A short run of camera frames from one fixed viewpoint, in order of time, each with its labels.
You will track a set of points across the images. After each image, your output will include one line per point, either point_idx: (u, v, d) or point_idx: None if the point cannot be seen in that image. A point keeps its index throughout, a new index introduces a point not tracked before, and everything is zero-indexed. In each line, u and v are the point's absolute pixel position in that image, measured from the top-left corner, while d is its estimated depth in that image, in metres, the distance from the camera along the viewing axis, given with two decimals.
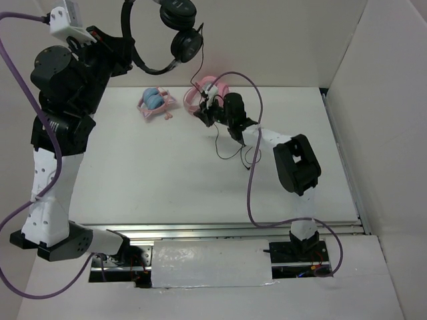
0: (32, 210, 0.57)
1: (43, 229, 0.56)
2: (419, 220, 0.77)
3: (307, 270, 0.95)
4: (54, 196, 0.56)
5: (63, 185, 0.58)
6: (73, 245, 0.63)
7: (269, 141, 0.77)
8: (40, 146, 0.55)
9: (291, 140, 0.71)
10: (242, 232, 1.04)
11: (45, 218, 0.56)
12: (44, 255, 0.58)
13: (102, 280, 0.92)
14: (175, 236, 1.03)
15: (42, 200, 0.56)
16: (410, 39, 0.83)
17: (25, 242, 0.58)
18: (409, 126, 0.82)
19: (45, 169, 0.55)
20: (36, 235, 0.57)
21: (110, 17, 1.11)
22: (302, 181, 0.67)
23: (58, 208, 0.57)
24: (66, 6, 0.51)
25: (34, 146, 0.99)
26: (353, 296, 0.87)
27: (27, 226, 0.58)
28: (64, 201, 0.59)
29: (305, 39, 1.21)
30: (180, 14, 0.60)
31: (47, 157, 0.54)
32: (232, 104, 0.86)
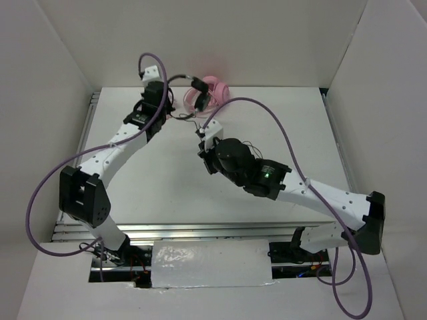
0: (99, 153, 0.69)
1: (103, 166, 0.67)
2: (419, 220, 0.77)
3: (307, 270, 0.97)
4: (124, 148, 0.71)
5: (127, 152, 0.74)
6: (102, 201, 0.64)
7: (341, 209, 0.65)
8: (128, 122, 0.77)
9: (371, 204, 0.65)
10: (242, 232, 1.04)
11: (109, 159, 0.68)
12: (89, 188, 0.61)
13: (100, 280, 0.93)
14: (175, 236, 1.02)
15: (113, 147, 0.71)
16: (411, 40, 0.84)
17: (76, 172, 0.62)
18: (409, 127, 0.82)
19: (126, 132, 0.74)
20: (93, 169, 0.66)
21: (111, 16, 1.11)
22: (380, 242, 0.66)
23: (117, 160, 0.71)
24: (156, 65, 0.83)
25: (35, 145, 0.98)
26: (352, 296, 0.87)
27: (85, 162, 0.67)
28: (119, 162, 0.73)
29: (305, 39, 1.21)
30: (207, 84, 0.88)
31: (131, 127, 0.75)
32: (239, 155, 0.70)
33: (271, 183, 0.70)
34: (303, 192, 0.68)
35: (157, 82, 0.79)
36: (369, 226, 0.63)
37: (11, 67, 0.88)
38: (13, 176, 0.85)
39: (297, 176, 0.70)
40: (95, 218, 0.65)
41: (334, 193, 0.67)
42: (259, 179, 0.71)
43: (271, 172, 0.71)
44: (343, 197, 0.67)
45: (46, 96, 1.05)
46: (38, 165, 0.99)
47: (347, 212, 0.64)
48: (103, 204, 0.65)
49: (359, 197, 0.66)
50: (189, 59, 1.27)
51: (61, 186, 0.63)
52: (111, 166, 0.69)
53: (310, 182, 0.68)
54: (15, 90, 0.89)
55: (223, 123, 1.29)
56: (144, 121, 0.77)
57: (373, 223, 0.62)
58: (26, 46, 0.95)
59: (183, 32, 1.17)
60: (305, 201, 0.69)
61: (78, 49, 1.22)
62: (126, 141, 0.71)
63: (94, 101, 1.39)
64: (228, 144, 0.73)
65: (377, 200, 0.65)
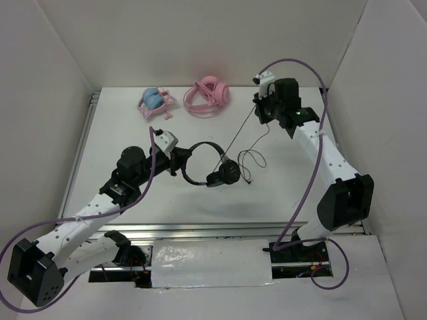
0: (63, 226, 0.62)
1: (61, 244, 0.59)
2: (419, 220, 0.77)
3: (307, 270, 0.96)
4: (90, 224, 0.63)
5: (96, 225, 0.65)
6: (54, 280, 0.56)
7: (327, 165, 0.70)
8: (103, 192, 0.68)
9: (352, 178, 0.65)
10: (242, 232, 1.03)
11: (71, 236, 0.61)
12: (38, 270, 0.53)
13: (102, 279, 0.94)
14: (175, 236, 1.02)
15: (79, 221, 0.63)
16: (411, 40, 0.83)
17: (31, 248, 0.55)
18: (409, 128, 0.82)
19: (97, 205, 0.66)
20: (49, 246, 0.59)
21: (110, 17, 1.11)
22: (343, 222, 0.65)
23: (83, 236, 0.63)
24: (171, 139, 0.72)
25: (35, 146, 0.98)
26: (352, 297, 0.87)
27: (45, 236, 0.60)
28: (85, 237, 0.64)
29: (305, 40, 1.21)
30: (225, 176, 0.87)
31: (105, 200, 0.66)
32: (284, 90, 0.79)
33: (296, 120, 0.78)
34: (310, 139, 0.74)
35: (135, 150, 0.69)
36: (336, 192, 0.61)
37: (11, 68, 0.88)
38: (12, 176, 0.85)
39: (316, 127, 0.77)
40: (41, 298, 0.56)
41: (334, 154, 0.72)
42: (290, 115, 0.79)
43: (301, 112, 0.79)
44: (337, 158, 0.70)
45: (46, 97, 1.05)
46: (38, 166, 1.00)
47: (329, 169, 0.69)
48: (54, 283, 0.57)
49: (352, 170, 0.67)
50: (188, 59, 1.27)
51: (11, 260, 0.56)
52: (73, 243, 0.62)
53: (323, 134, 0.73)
54: (15, 91, 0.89)
55: (223, 122, 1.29)
56: (122, 193, 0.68)
57: (340, 188, 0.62)
58: (25, 47, 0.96)
59: (183, 32, 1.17)
60: (311, 148, 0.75)
61: (78, 50, 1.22)
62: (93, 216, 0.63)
63: (94, 101, 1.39)
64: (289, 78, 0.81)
65: (363, 179, 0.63)
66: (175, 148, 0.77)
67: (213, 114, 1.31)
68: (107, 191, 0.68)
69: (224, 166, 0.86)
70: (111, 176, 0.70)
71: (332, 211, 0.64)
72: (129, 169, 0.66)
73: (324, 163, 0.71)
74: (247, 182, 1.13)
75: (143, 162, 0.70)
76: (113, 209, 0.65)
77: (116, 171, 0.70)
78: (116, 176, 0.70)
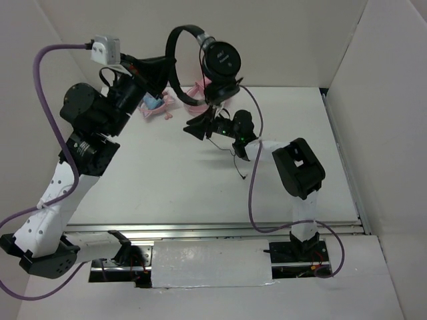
0: (33, 217, 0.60)
1: (35, 239, 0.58)
2: (419, 220, 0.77)
3: (307, 270, 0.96)
4: (57, 208, 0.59)
5: (69, 200, 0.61)
6: (55, 262, 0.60)
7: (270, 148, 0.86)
8: (64, 160, 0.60)
9: (290, 145, 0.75)
10: (243, 232, 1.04)
11: (43, 228, 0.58)
12: (25, 264, 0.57)
13: (103, 279, 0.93)
14: (176, 236, 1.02)
15: (46, 208, 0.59)
16: (411, 40, 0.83)
17: (13, 248, 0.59)
18: (409, 128, 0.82)
19: (60, 182, 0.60)
20: (26, 243, 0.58)
21: (111, 17, 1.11)
22: (305, 183, 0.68)
23: (59, 220, 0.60)
24: (107, 47, 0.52)
25: (35, 145, 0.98)
26: (352, 297, 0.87)
27: (20, 232, 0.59)
28: (64, 217, 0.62)
29: (305, 39, 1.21)
30: (223, 71, 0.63)
31: (65, 173, 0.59)
32: (243, 129, 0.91)
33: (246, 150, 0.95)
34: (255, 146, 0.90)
35: (78, 92, 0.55)
36: (277, 153, 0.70)
37: (12, 70, 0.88)
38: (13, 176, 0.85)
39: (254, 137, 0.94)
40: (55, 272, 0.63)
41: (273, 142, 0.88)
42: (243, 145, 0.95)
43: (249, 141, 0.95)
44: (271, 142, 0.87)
45: (47, 98, 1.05)
46: (39, 166, 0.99)
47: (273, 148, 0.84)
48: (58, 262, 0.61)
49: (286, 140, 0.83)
50: (189, 59, 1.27)
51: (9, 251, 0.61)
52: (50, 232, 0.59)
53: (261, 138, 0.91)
54: (15, 92, 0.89)
55: None
56: (85, 151, 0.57)
57: (281, 151, 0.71)
58: (26, 47, 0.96)
59: (183, 32, 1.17)
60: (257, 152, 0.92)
61: (78, 49, 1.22)
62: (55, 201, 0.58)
63: None
64: (246, 115, 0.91)
65: (299, 144, 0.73)
66: (139, 61, 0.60)
67: None
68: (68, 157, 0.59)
69: (209, 57, 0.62)
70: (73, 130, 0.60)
71: (287, 172, 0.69)
72: (78, 118, 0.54)
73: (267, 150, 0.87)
74: (242, 177, 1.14)
75: (100, 108, 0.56)
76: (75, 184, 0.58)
77: None
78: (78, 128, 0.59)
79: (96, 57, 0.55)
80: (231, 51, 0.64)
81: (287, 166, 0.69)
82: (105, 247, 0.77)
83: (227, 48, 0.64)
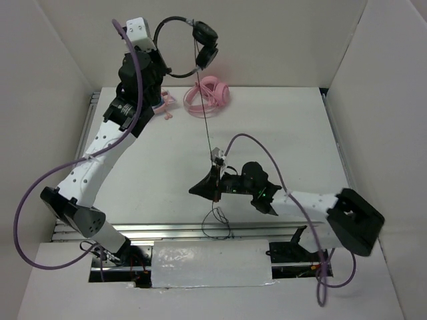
0: (77, 168, 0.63)
1: (81, 187, 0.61)
2: (419, 220, 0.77)
3: (307, 270, 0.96)
4: (103, 160, 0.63)
5: (112, 156, 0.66)
6: (95, 214, 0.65)
7: (312, 207, 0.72)
8: (109, 119, 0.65)
9: (337, 198, 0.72)
10: (243, 232, 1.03)
11: (87, 176, 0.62)
12: (69, 212, 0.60)
13: (101, 280, 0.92)
14: (176, 236, 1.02)
15: (91, 160, 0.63)
16: (411, 40, 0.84)
17: (55, 197, 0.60)
18: (409, 128, 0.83)
19: (105, 136, 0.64)
20: (70, 191, 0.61)
21: (111, 17, 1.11)
22: (372, 240, 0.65)
23: (99, 172, 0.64)
24: (144, 22, 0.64)
25: (35, 145, 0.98)
26: (349, 298, 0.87)
27: (64, 182, 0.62)
28: (103, 172, 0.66)
29: (305, 39, 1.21)
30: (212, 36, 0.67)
31: (112, 128, 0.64)
32: (257, 182, 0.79)
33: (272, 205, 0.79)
34: (285, 202, 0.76)
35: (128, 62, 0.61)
36: (335, 216, 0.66)
37: (12, 70, 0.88)
38: (13, 176, 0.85)
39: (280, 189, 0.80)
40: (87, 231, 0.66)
41: (307, 196, 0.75)
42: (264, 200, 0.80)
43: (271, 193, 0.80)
44: (313, 197, 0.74)
45: (46, 97, 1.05)
46: (39, 165, 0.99)
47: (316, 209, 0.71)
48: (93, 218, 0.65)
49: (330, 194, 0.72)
50: (188, 58, 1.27)
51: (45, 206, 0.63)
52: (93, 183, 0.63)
53: (291, 192, 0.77)
54: (15, 92, 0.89)
55: (223, 123, 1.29)
56: (129, 113, 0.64)
57: (335, 212, 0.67)
58: (26, 47, 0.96)
59: (183, 32, 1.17)
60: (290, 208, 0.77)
61: (78, 49, 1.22)
62: (103, 152, 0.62)
63: (94, 101, 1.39)
64: (255, 167, 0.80)
65: (345, 194, 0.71)
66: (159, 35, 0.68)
67: (213, 114, 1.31)
68: (113, 118, 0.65)
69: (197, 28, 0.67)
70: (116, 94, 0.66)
71: (352, 236, 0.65)
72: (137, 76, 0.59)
73: (307, 209, 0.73)
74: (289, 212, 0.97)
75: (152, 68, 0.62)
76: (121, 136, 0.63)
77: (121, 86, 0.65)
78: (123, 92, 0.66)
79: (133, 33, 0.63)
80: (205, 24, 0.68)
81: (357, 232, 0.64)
82: (119, 239, 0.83)
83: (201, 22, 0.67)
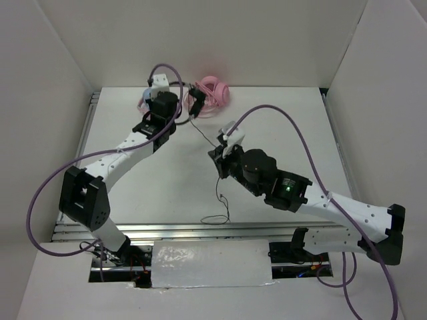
0: (105, 157, 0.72)
1: (107, 170, 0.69)
2: (419, 220, 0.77)
3: (307, 270, 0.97)
4: (129, 155, 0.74)
5: (134, 158, 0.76)
6: (103, 206, 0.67)
7: (365, 223, 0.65)
8: (137, 132, 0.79)
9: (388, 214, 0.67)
10: (243, 232, 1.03)
11: (115, 164, 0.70)
12: (91, 188, 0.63)
13: (101, 280, 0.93)
14: (175, 236, 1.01)
15: (120, 152, 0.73)
16: (411, 40, 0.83)
17: (81, 173, 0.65)
18: (409, 128, 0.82)
19: (133, 140, 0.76)
20: (97, 171, 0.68)
21: (110, 17, 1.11)
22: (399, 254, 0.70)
23: (123, 165, 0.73)
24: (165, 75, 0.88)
25: (35, 144, 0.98)
26: (355, 294, 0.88)
27: (91, 165, 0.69)
28: (123, 169, 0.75)
29: (305, 39, 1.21)
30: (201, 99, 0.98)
31: (139, 136, 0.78)
32: (265, 171, 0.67)
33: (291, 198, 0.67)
34: (325, 206, 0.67)
35: (165, 93, 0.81)
36: (392, 239, 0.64)
37: (11, 70, 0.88)
38: (12, 176, 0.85)
39: (317, 189, 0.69)
40: (93, 220, 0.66)
41: (355, 206, 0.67)
42: (281, 194, 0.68)
43: (293, 186, 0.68)
44: (364, 210, 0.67)
45: (46, 97, 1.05)
46: (38, 165, 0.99)
47: (370, 226, 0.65)
48: (102, 208, 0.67)
49: (382, 210, 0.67)
50: (188, 59, 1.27)
51: (63, 188, 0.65)
52: (115, 172, 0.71)
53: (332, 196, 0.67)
54: (15, 92, 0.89)
55: (223, 123, 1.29)
56: (153, 131, 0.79)
57: (396, 238, 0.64)
58: (26, 47, 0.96)
59: (183, 32, 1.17)
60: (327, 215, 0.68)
61: (78, 49, 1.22)
62: (132, 148, 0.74)
63: (93, 101, 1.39)
64: (255, 154, 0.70)
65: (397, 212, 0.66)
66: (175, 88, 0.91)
67: (213, 114, 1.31)
68: (140, 130, 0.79)
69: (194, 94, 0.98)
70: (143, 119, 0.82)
71: (397, 257, 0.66)
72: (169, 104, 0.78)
73: (358, 222, 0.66)
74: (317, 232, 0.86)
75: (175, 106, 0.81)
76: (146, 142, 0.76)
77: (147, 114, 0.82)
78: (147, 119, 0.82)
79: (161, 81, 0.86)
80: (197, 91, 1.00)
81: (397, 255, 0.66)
82: (118, 238, 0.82)
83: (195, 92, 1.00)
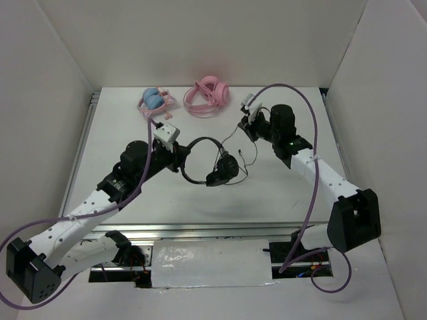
0: (56, 226, 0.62)
1: (54, 244, 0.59)
2: (418, 220, 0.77)
3: (307, 270, 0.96)
4: (85, 224, 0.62)
5: (92, 224, 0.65)
6: (41, 286, 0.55)
7: (328, 186, 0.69)
8: (101, 189, 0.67)
9: (355, 194, 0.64)
10: (243, 232, 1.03)
11: (64, 236, 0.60)
12: (30, 271, 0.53)
13: (103, 280, 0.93)
14: (176, 236, 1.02)
15: (73, 220, 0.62)
16: (411, 40, 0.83)
17: (25, 248, 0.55)
18: (409, 128, 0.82)
19: (93, 202, 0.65)
20: (41, 246, 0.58)
21: (110, 17, 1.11)
22: (357, 243, 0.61)
23: (77, 235, 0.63)
24: (172, 130, 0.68)
25: (34, 145, 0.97)
26: (345, 302, 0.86)
27: (38, 236, 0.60)
28: (80, 236, 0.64)
29: (305, 38, 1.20)
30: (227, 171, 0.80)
31: (101, 198, 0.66)
32: (281, 120, 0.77)
33: (290, 150, 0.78)
34: (306, 163, 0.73)
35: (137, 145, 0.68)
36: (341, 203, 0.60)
37: (11, 71, 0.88)
38: (11, 176, 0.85)
39: (309, 151, 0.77)
40: (37, 295, 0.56)
41: (333, 174, 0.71)
42: (285, 145, 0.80)
43: (297, 144, 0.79)
44: (335, 178, 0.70)
45: (45, 98, 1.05)
46: (38, 165, 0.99)
47: (330, 188, 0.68)
48: (49, 282, 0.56)
49: (353, 184, 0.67)
50: (188, 59, 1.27)
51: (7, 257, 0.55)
52: (67, 244, 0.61)
53: (317, 158, 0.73)
54: (13, 93, 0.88)
55: (223, 123, 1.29)
56: (119, 188, 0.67)
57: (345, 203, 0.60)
58: (25, 48, 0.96)
59: (183, 32, 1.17)
60: (308, 172, 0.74)
61: (77, 49, 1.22)
62: (87, 216, 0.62)
63: (94, 101, 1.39)
64: (285, 107, 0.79)
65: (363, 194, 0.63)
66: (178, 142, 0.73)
67: (213, 114, 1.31)
68: (107, 186, 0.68)
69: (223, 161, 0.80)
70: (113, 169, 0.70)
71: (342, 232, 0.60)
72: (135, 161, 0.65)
73: (324, 184, 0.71)
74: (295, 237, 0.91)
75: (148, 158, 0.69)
76: (108, 207, 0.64)
77: (118, 166, 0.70)
78: (118, 170, 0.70)
79: (167, 128, 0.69)
80: (232, 162, 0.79)
81: (345, 210, 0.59)
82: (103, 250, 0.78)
83: (229, 158, 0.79)
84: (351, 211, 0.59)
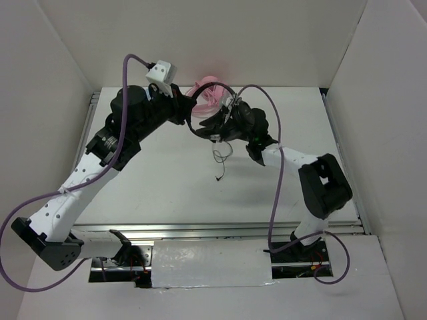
0: (51, 202, 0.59)
1: (52, 222, 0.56)
2: (418, 220, 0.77)
3: (307, 270, 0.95)
4: (79, 195, 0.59)
5: (88, 193, 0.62)
6: (58, 256, 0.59)
7: (293, 162, 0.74)
8: (91, 151, 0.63)
9: (317, 160, 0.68)
10: (242, 232, 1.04)
11: (61, 211, 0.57)
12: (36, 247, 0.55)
13: (102, 279, 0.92)
14: (177, 236, 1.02)
15: (67, 194, 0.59)
16: (411, 40, 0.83)
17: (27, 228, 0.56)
18: (409, 128, 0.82)
19: (85, 170, 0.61)
20: (41, 226, 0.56)
21: (109, 16, 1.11)
22: (331, 206, 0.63)
23: (75, 208, 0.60)
24: (167, 66, 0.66)
25: (34, 145, 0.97)
26: (345, 302, 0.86)
27: (36, 214, 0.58)
28: (79, 207, 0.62)
29: (305, 38, 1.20)
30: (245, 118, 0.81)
31: (92, 161, 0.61)
32: (255, 128, 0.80)
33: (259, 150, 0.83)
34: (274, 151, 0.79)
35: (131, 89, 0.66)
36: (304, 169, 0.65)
37: (11, 71, 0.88)
38: (12, 176, 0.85)
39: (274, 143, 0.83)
40: (58, 263, 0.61)
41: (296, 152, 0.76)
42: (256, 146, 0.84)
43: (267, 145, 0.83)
44: (298, 153, 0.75)
45: (45, 97, 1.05)
46: (38, 164, 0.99)
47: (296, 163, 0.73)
48: (65, 251, 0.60)
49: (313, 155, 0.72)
50: (188, 59, 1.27)
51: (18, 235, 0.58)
52: (67, 219, 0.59)
53: (281, 145, 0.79)
54: (13, 93, 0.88)
55: None
56: (112, 145, 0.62)
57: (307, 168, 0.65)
58: (26, 48, 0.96)
59: (183, 32, 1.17)
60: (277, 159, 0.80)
61: (77, 49, 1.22)
62: (79, 187, 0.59)
63: (94, 101, 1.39)
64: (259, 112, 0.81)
65: (325, 159, 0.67)
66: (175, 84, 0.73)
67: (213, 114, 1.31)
68: (98, 145, 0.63)
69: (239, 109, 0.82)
70: (107, 124, 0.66)
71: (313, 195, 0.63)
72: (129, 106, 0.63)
73: (290, 162, 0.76)
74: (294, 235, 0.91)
75: (143, 107, 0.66)
76: (100, 172, 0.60)
77: (111, 119, 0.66)
78: (111, 124, 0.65)
79: (160, 68, 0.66)
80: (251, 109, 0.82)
81: (309, 175, 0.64)
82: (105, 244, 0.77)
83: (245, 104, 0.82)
84: (314, 176, 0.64)
